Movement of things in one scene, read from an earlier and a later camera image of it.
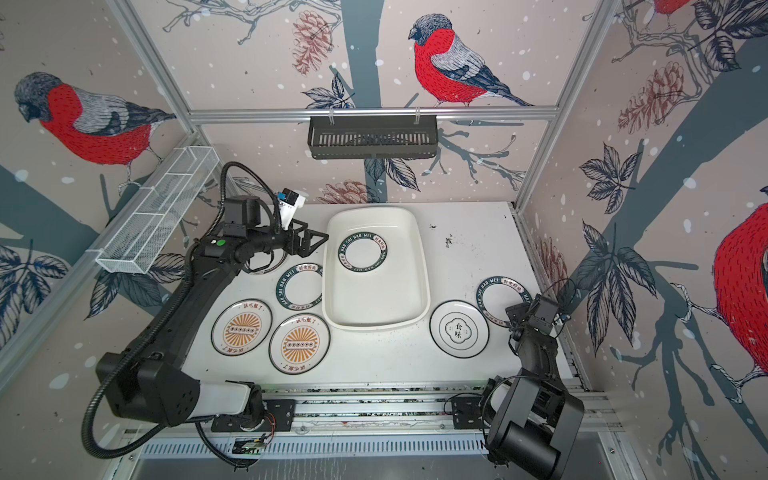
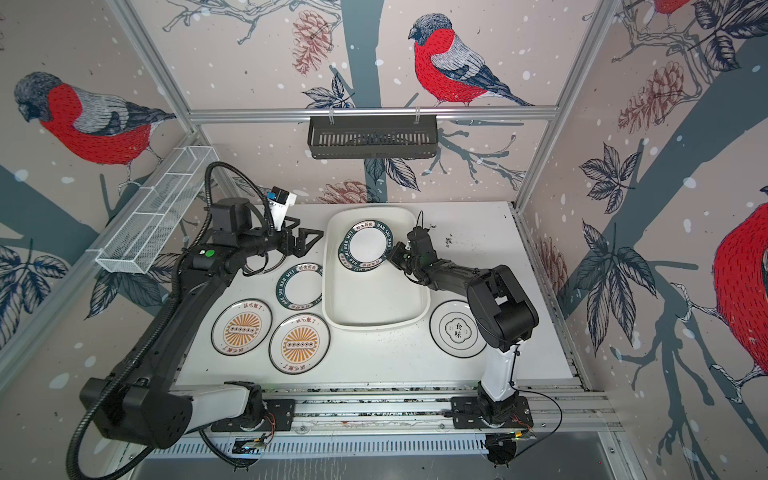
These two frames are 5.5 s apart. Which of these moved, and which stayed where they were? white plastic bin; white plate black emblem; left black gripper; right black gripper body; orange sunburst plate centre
Moved: right black gripper body
Stayed: left black gripper; orange sunburst plate centre; white plate black emblem; white plastic bin
